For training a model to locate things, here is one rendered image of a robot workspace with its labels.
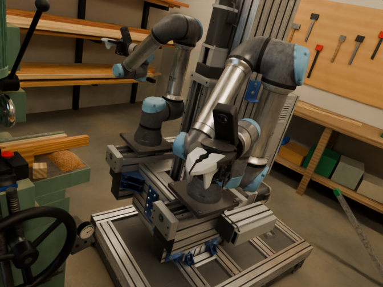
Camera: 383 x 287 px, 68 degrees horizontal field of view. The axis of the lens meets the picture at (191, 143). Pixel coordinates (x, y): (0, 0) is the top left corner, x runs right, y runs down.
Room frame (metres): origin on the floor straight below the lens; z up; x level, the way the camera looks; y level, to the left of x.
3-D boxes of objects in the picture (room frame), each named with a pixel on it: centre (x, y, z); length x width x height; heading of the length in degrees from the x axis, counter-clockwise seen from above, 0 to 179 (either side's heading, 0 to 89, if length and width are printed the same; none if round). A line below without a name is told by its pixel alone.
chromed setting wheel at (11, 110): (0.90, 0.67, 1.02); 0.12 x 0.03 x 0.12; 55
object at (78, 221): (0.85, 0.37, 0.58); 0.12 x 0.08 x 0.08; 55
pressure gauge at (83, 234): (0.81, 0.31, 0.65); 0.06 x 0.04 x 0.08; 145
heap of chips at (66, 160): (0.86, 0.42, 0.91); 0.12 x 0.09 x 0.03; 55
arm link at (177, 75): (1.49, 0.16, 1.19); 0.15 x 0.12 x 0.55; 148
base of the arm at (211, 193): (1.01, -0.10, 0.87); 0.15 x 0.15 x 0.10
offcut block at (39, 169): (0.75, 0.45, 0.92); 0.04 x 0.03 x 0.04; 123
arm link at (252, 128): (0.72, -0.13, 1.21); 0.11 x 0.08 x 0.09; 158
